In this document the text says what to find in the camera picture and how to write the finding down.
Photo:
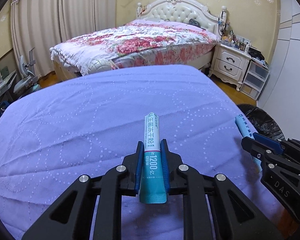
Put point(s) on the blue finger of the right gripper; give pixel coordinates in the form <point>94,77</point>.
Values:
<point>271,144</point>
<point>254,148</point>

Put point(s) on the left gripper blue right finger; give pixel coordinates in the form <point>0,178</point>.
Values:
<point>164,162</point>

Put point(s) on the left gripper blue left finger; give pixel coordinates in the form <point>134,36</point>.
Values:
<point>139,163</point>

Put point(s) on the teal white sachet stick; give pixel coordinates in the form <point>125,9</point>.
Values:
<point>152,189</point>

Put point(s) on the black lined trash bin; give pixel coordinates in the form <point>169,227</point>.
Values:
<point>262,121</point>

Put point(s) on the clear plastic drawer unit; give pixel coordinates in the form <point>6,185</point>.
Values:
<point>255,78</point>

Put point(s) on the white two-drawer nightstand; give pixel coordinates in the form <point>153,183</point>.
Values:
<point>229,64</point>

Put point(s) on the nightstand clutter bottles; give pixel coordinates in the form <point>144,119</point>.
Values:
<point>230,39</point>

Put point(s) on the white bed with floral quilt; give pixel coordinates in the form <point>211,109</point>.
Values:
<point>164,32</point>

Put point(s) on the grey study desk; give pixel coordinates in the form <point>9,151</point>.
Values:
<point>0,87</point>

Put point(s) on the beige pleated curtain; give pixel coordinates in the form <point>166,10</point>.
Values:
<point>42,24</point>

